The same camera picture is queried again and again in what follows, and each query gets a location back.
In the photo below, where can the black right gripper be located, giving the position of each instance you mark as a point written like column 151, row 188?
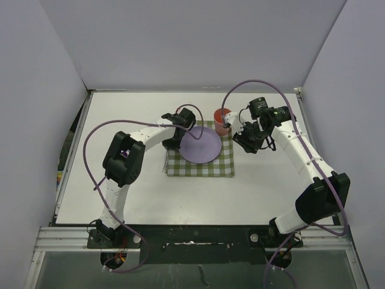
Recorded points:
column 248, row 146

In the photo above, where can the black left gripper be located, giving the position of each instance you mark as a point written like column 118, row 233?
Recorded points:
column 170, row 146

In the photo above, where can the orange plastic cup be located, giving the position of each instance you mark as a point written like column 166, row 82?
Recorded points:
column 218, row 121

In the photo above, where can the silver metal fork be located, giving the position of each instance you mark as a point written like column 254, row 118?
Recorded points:
column 165, row 162

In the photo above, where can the purple plastic plate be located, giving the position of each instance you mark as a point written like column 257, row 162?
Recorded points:
column 201, row 146

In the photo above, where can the green white checkered cloth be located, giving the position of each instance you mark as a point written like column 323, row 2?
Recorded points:
column 222, row 166

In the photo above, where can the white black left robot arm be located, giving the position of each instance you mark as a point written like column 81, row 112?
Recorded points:
column 124, row 159

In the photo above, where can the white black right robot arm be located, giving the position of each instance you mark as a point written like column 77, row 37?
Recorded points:
column 325, row 190

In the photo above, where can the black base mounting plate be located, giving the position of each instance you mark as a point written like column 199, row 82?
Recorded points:
column 211, row 254

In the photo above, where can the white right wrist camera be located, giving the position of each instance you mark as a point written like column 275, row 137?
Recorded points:
column 233, row 120

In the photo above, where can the aluminium front frame rail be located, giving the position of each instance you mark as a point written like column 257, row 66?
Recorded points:
column 61, row 239

